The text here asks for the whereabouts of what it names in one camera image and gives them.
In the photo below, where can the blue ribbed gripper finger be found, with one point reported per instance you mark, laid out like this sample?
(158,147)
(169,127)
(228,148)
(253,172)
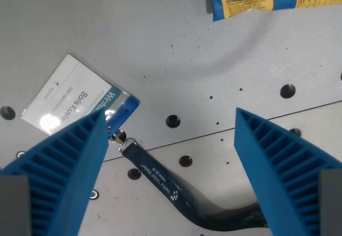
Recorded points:
(283,172)
(61,172)

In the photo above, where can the white name badge card holder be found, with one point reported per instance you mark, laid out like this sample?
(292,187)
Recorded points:
(77,91)

